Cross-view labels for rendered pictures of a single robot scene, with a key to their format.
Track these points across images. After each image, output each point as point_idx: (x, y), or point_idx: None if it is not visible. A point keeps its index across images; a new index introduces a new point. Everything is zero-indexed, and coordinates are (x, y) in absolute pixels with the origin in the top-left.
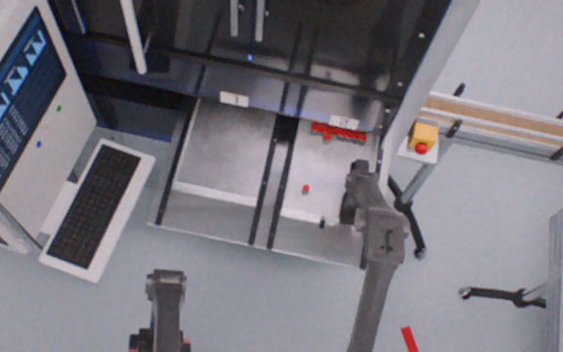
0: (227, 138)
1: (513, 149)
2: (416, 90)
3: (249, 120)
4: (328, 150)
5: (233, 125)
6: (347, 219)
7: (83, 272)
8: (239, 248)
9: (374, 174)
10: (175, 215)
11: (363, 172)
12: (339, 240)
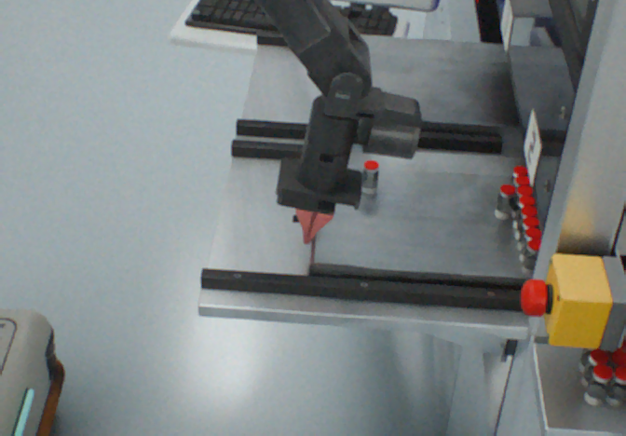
0: (451, 94)
1: None
2: (598, 23)
3: (502, 115)
4: (487, 221)
5: (482, 99)
6: (290, 168)
7: (182, 23)
8: None
9: (358, 54)
10: (279, 56)
11: (360, 47)
12: (270, 246)
